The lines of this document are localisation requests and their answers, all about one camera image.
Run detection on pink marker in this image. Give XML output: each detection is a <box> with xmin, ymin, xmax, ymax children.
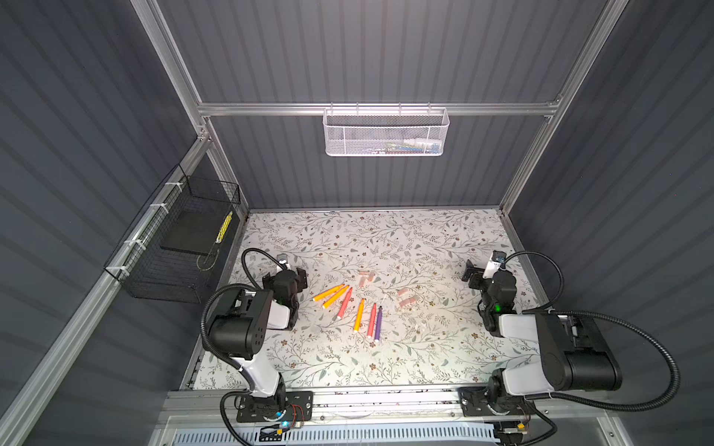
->
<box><xmin>367</xmin><ymin>303</ymin><xmax>377</xmax><ymax>339</ymax></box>
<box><xmin>336</xmin><ymin>287</ymin><xmax>353</xmax><ymax>320</ymax></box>

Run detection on purple marker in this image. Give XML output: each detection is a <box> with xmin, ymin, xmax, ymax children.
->
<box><xmin>374</xmin><ymin>306</ymin><xmax>383</xmax><ymax>343</ymax></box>

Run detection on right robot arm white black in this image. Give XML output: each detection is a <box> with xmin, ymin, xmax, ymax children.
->
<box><xmin>462</xmin><ymin>251</ymin><xmax>623</xmax><ymax>416</ymax></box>

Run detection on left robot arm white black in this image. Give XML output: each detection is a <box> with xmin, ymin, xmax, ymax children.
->
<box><xmin>200</xmin><ymin>268</ymin><xmax>308</xmax><ymax>416</ymax></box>

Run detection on orange marker far left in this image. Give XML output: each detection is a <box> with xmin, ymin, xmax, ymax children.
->
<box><xmin>312</xmin><ymin>284</ymin><xmax>344</xmax><ymax>302</ymax></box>

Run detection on orange marker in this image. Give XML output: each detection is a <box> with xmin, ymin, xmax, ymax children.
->
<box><xmin>323</xmin><ymin>285</ymin><xmax>350</xmax><ymax>308</ymax></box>
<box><xmin>353</xmin><ymin>298</ymin><xmax>366</xmax><ymax>333</ymax></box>
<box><xmin>312</xmin><ymin>284</ymin><xmax>344</xmax><ymax>302</ymax></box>

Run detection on orange marker middle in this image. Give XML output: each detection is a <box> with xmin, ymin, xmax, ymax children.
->
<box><xmin>353</xmin><ymin>298</ymin><xmax>366</xmax><ymax>333</ymax></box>

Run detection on yellow marker in basket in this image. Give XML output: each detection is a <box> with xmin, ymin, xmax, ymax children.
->
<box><xmin>215</xmin><ymin>211</ymin><xmax>234</xmax><ymax>245</ymax></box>

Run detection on black foam pad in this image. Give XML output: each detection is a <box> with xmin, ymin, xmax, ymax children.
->
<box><xmin>160</xmin><ymin>211</ymin><xmax>228</xmax><ymax>256</ymax></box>

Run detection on items in white basket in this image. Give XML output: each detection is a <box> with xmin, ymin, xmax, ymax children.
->
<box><xmin>354</xmin><ymin>139</ymin><xmax>443</xmax><ymax>156</ymax></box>

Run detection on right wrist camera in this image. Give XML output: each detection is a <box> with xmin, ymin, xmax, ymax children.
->
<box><xmin>483</xmin><ymin>251</ymin><xmax>507</xmax><ymax>280</ymax></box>

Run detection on right black corrugated cable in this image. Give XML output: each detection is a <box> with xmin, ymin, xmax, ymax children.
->
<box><xmin>501</xmin><ymin>250</ymin><xmax>682</xmax><ymax>414</ymax></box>

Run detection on black wire mesh basket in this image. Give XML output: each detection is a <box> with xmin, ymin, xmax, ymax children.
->
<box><xmin>105</xmin><ymin>167</ymin><xmax>242</xmax><ymax>304</ymax></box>

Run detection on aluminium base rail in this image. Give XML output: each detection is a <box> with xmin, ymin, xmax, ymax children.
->
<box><xmin>161</xmin><ymin>384</ymin><xmax>615</xmax><ymax>425</ymax></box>

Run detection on white wire mesh basket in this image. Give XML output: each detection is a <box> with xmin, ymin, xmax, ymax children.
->
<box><xmin>322</xmin><ymin>107</ymin><xmax>450</xmax><ymax>157</ymax></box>

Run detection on white vented cable duct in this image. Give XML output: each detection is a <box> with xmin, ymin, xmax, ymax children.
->
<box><xmin>169</xmin><ymin>423</ymin><xmax>500</xmax><ymax>446</ymax></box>

